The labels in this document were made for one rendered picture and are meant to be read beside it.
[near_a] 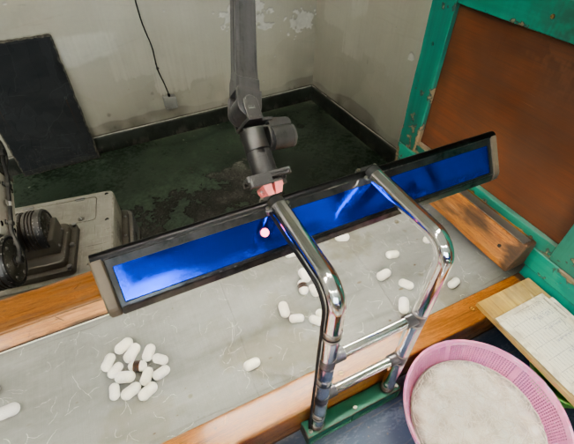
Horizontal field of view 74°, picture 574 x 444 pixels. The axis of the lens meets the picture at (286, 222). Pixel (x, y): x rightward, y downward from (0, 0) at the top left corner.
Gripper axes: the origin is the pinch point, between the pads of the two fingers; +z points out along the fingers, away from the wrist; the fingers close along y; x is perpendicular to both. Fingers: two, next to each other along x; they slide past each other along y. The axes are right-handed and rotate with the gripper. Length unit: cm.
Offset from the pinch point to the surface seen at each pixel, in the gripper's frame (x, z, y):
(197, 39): 144, -132, 28
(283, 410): -15.0, 33.2, -14.4
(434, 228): -42.4, 10.6, 5.0
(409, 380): -17.6, 36.9, 8.3
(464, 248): -2.4, 21.7, 41.5
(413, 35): 74, -73, 120
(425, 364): -14.8, 36.9, 13.9
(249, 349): -4.2, 24.1, -15.6
